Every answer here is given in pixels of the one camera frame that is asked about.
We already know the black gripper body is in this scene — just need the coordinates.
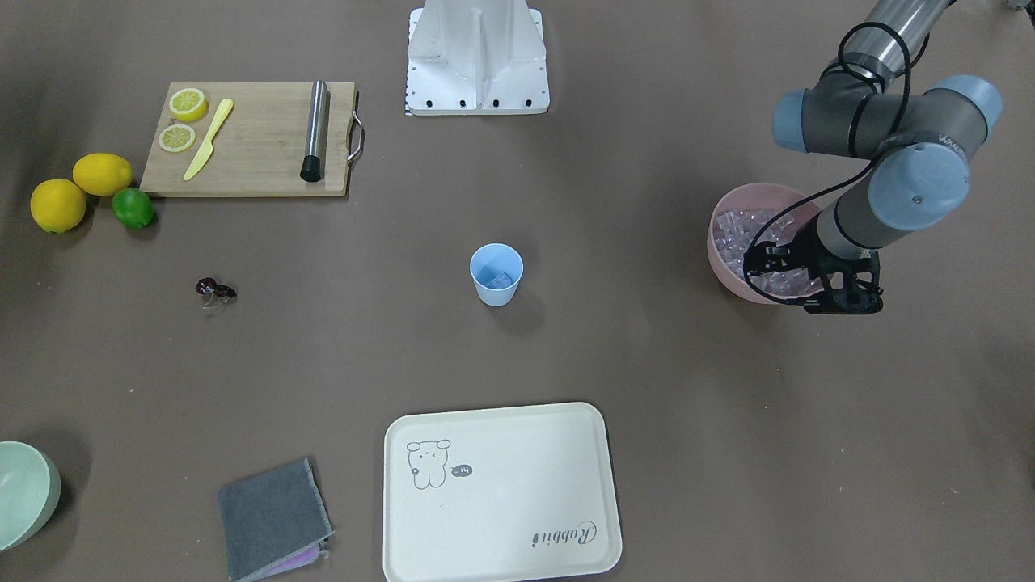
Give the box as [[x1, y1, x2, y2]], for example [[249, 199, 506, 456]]
[[742, 238, 884, 314]]

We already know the light blue plastic cup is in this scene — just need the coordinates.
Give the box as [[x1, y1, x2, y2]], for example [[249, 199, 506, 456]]
[[469, 242, 525, 308]]

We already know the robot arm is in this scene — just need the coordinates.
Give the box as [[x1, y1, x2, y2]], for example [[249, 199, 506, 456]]
[[741, 1, 1004, 314]]

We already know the pink bowl of ice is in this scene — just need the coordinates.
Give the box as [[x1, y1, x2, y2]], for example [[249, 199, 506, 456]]
[[706, 182, 823, 305]]

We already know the clear ice cube in cup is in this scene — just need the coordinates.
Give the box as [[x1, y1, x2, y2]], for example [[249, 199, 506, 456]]
[[482, 272, 514, 290]]

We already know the pair of dark cherries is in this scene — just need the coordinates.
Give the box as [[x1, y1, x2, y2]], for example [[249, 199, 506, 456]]
[[195, 277, 238, 310]]

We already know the cream rabbit serving tray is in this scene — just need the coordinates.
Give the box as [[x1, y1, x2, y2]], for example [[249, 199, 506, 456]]
[[383, 402, 623, 581]]

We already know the steel muddler black tip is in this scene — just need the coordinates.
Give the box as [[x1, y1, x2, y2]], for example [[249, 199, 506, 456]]
[[299, 80, 332, 183]]

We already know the bamboo cutting board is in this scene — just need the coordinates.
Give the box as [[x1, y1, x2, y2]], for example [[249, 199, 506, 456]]
[[140, 81, 362, 198]]

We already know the grey folded cloth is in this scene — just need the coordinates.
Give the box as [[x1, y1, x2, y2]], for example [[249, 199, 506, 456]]
[[217, 458, 334, 581]]

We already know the yellow plastic knife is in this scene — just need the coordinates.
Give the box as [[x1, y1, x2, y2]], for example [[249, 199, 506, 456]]
[[182, 97, 235, 181]]

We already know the lemon half upper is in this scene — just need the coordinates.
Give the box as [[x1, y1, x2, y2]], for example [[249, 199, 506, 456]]
[[167, 87, 209, 123]]

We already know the lemon half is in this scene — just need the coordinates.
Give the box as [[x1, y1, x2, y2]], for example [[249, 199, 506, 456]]
[[167, 87, 209, 123], [158, 123, 196, 154]]

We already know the lemon half lower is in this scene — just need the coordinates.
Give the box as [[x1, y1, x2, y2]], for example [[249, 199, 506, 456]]
[[158, 123, 196, 154]]

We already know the green lime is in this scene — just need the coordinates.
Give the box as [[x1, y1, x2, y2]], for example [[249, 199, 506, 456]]
[[112, 187, 155, 229]]

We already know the yellow lemon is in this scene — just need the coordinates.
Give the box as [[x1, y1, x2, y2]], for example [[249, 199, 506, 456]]
[[73, 152, 134, 196], [30, 179, 87, 234]]

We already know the mint green bowl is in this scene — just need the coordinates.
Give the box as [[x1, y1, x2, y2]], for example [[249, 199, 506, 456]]
[[1, 441, 61, 551]]

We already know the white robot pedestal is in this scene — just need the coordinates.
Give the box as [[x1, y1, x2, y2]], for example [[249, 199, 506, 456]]
[[404, 1, 551, 116]]

